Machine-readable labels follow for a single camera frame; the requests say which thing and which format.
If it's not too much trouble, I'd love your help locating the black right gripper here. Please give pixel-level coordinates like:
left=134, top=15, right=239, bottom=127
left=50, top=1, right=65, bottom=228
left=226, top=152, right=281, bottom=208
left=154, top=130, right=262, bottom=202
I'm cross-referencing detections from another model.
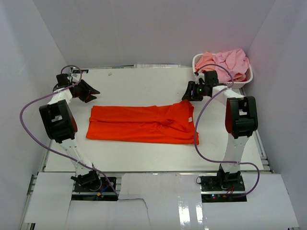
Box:
left=182, top=81, right=208, bottom=102

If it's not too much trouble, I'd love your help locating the orange t shirt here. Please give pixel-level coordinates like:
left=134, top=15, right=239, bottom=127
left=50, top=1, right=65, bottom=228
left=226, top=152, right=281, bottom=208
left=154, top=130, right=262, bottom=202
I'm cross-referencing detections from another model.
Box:
left=86, top=100, right=199, bottom=144

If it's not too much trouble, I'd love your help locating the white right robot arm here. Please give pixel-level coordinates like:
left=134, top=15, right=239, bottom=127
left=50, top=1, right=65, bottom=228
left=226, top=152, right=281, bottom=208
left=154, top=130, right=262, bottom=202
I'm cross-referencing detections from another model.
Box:
left=182, top=70, right=258, bottom=191

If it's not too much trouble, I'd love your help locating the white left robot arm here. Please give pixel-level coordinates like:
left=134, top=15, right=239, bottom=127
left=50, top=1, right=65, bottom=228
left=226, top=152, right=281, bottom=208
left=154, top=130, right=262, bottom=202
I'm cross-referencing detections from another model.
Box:
left=39, top=73, right=102, bottom=191

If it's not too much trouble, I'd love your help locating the black table label sticker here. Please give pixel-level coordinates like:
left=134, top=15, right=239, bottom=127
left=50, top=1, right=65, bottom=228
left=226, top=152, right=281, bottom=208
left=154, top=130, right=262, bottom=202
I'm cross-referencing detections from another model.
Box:
left=76, top=69, right=89, bottom=74

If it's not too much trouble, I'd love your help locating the peach t shirt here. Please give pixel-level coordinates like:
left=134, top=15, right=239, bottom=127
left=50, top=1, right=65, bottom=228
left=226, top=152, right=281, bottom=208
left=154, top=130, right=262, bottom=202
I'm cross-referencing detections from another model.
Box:
left=195, top=52, right=215, bottom=73

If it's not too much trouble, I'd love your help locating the white perforated laundry basket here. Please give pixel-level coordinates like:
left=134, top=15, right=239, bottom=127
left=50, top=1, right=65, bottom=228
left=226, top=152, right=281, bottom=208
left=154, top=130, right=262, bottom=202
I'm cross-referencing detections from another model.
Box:
left=192, top=53, right=253, bottom=89

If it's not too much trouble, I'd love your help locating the light pink t shirt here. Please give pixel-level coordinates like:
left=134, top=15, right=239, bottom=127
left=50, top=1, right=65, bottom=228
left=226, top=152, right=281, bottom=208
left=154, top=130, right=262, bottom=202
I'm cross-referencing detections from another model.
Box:
left=213, top=49, right=249, bottom=83

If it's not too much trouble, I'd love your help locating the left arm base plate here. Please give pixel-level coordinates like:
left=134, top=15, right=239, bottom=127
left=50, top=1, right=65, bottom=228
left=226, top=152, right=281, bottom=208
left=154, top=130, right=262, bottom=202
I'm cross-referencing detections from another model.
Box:
left=71, top=177, right=118, bottom=201

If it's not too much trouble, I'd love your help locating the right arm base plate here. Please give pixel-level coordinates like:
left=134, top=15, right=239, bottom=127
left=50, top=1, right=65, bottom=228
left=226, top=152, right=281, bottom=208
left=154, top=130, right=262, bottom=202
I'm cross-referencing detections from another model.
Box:
left=196, top=175, right=247, bottom=203

